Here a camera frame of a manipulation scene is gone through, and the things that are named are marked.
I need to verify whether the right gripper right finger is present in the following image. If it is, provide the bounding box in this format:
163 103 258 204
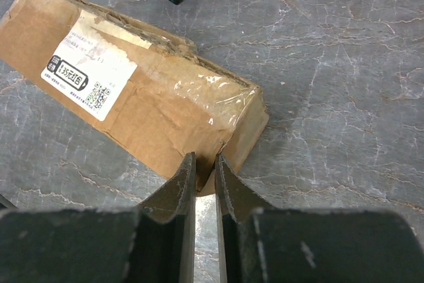
215 154 418 282

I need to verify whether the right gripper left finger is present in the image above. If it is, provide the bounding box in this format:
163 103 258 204
1 152 196 282

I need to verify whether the brown cardboard express box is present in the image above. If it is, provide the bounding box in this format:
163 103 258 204
1 0 269 196

